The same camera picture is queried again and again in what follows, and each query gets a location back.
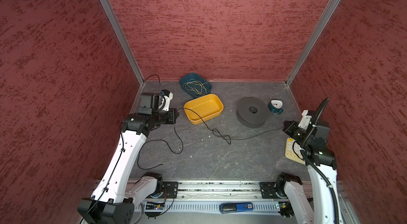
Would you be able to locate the right corner aluminium profile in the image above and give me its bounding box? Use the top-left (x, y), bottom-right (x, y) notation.
top-left (285, 0), bottom-right (341, 88)

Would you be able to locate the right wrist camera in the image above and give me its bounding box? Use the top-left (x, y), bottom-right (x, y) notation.
top-left (298, 110), bottom-right (313, 130)

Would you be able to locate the teal kitchen scale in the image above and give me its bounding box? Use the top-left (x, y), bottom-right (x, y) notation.
top-left (268, 100), bottom-right (284, 115)

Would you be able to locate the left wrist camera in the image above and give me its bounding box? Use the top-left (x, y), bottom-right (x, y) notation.
top-left (159, 89), bottom-right (173, 111)

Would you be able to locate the yellow-green cable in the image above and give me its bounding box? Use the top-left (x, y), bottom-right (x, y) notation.
top-left (185, 80), bottom-right (208, 96)

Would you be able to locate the beige calculator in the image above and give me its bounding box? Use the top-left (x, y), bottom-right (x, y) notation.
top-left (285, 138), bottom-right (306, 165)

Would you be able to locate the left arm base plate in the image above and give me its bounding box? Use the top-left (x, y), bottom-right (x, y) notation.
top-left (163, 181), bottom-right (179, 199)

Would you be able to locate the corner aluminium profile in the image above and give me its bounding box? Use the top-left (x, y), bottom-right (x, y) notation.
top-left (285, 0), bottom-right (341, 88)
top-left (99, 0), bottom-right (144, 86)

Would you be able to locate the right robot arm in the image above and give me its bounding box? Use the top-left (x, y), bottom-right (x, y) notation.
top-left (275, 121), bottom-right (344, 224)

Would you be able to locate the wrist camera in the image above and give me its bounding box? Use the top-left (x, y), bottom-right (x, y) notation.
top-left (159, 89), bottom-right (173, 111)
top-left (298, 110), bottom-right (313, 130)

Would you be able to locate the blue black handheld device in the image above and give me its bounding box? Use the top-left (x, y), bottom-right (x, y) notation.
top-left (219, 202), bottom-right (254, 214)

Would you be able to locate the teal plastic tray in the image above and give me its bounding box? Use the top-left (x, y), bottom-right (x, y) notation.
top-left (179, 72), bottom-right (212, 99)

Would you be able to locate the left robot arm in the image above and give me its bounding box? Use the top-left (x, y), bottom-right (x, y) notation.
top-left (77, 89), bottom-right (179, 224)

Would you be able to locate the black cable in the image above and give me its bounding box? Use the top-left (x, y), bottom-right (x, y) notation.
top-left (136, 107), bottom-right (285, 171)

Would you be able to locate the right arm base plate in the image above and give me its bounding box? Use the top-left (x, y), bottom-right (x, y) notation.
top-left (259, 182), bottom-right (279, 199)

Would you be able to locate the yellow plastic tray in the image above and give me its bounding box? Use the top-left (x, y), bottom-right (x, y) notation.
top-left (183, 94), bottom-right (224, 125)

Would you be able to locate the aluminium rail frame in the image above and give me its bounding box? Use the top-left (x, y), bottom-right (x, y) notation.
top-left (90, 179), bottom-right (349, 202)

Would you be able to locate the grey cable spool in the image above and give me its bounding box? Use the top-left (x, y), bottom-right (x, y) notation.
top-left (236, 97), bottom-right (270, 129)

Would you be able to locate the left corner aluminium profile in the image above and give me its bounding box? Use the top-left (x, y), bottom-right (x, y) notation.
top-left (99, 0), bottom-right (144, 86)

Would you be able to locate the black corrugated conduit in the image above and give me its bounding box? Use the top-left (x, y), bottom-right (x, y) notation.
top-left (301, 98), bottom-right (343, 224)

